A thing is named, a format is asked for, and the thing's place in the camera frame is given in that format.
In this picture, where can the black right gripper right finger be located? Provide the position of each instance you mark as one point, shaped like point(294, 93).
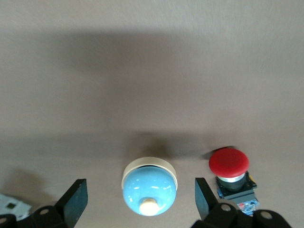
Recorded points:
point(206, 202)

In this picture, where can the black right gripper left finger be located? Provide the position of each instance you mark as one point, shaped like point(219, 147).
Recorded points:
point(71, 202)

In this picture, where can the blue desk bell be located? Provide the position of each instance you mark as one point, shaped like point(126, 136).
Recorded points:
point(149, 187)

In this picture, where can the red mushroom push button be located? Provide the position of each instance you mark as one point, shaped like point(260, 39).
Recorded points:
point(228, 164)

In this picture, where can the white circuit breaker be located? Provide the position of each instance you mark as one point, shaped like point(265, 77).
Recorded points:
point(12, 206)

